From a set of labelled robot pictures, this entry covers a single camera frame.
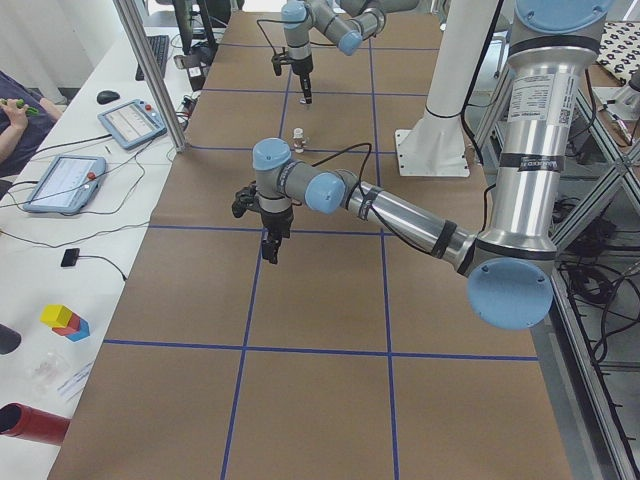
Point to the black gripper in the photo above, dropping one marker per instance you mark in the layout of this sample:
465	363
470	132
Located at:
276	220
303	67

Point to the white PPR valve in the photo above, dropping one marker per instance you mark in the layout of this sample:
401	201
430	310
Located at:
300	140

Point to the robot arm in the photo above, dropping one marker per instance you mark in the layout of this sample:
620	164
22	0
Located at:
437	201
346	24

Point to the seated person's hand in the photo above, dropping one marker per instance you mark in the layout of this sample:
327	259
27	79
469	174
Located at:
16	114

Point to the brown paper table mat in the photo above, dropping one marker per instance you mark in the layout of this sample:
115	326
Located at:
355	357

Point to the black keyboard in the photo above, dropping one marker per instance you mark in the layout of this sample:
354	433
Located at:
159	46

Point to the blue teach pendant far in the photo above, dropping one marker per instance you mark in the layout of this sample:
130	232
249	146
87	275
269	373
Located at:
133	123

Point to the blue teach pendant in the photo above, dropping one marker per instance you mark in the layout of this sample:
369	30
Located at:
68	184
133	123

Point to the small black box device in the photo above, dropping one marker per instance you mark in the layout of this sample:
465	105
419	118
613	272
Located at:
70	257

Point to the black computer mouse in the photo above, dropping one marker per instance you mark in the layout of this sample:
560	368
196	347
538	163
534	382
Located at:
107	96

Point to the blue wooden block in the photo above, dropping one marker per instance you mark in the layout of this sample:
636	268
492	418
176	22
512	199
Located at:
82	332

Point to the red wooden block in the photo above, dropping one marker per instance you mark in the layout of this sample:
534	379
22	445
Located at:
73	327

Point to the blue teach pendant near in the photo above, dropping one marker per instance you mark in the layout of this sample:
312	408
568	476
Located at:
68	184

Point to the yellow wooden block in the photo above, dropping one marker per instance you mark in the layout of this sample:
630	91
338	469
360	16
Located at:
56	316

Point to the black cylinder tube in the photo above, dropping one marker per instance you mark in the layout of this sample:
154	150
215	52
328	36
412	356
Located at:
10	339

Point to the red cylinder tube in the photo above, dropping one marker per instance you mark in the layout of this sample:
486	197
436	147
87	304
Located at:
31	424

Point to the patterned black white cloth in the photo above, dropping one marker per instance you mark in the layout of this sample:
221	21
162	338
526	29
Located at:
619	49

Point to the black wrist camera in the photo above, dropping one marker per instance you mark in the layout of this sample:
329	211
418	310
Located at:
279	60
245	200

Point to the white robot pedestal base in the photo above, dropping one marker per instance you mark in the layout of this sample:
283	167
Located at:
435	146

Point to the aluminium frame post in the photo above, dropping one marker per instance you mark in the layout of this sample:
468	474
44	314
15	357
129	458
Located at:
133	26

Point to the aluminium frame rack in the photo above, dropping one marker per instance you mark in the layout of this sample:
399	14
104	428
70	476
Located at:
592	332

